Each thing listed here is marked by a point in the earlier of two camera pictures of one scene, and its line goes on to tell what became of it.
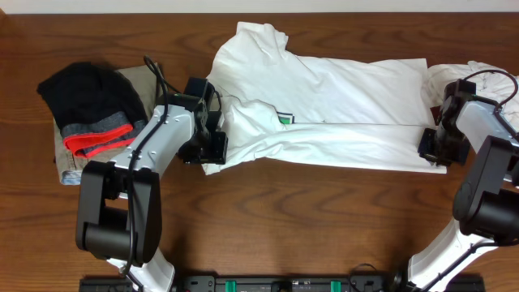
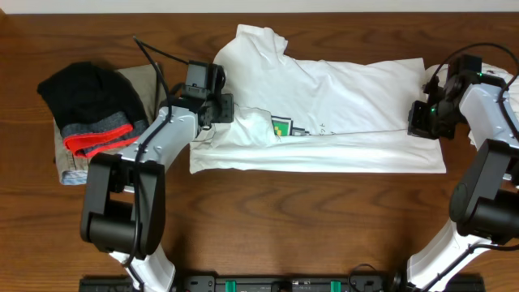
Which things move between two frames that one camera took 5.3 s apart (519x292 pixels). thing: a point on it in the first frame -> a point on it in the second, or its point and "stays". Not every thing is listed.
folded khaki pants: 143,82 stays
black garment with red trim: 96,108 stays
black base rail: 279,282 stays
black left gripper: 218,155 -> 227,105
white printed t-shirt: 281,109 stays
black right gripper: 426,152 -> 417,128
